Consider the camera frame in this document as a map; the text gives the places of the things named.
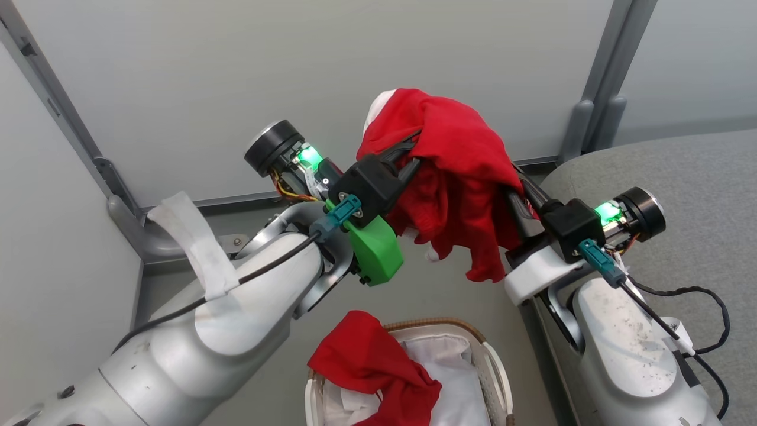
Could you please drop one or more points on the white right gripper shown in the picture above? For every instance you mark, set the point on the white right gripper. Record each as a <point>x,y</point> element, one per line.
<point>535,275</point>

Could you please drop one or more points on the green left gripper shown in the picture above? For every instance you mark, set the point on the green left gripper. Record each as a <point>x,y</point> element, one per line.
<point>375,251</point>

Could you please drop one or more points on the red garment with white trim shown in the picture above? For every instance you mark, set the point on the red garment with white trim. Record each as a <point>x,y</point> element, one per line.
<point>455,160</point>

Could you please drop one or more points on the plain red garment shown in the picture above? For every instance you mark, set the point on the plain red garment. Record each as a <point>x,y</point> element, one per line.
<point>366,355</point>

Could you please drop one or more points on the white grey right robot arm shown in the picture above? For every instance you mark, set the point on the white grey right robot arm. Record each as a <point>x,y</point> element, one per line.
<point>627,355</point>

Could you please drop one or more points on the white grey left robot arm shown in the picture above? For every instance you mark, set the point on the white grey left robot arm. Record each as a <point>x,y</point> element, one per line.
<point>177,355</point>

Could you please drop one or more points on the white basket with woven rim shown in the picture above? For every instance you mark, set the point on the white basket with woven rim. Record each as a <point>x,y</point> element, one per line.
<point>500,378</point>

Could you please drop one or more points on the white fabric basket liner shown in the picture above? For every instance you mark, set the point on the white fabric basket liner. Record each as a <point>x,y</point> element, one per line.
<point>455,384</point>

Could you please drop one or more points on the white tape strip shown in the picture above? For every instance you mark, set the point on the white tape strip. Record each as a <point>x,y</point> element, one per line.
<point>195,242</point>

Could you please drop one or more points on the metal table leg caster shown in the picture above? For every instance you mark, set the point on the metal table leg caster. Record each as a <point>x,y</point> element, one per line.
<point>59,112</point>

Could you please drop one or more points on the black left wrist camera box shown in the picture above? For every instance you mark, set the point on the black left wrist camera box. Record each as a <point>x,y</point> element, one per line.
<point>366,183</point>

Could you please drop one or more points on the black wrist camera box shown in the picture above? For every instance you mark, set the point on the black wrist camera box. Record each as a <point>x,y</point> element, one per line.
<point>366,183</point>
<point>571,228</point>

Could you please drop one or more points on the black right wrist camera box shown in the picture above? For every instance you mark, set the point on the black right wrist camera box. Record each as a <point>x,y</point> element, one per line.
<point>571,228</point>

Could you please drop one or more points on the grey partition corner post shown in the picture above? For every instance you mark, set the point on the grey partition corner post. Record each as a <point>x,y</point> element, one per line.
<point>609,71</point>

